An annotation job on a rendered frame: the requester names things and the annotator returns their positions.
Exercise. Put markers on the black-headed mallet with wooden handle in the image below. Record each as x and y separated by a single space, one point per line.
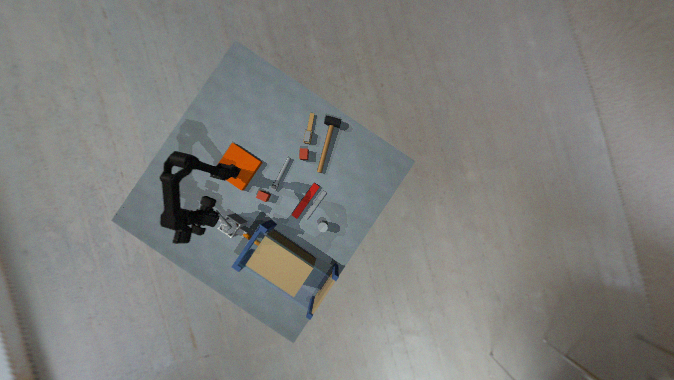
332 122

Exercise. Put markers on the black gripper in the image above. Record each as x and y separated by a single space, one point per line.
207 204

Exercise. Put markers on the blue rectangular frame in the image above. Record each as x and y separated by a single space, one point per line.
250 242

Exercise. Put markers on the red rectangular bar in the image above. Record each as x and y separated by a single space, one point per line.
305 201

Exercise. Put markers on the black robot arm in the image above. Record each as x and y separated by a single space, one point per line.
176 218

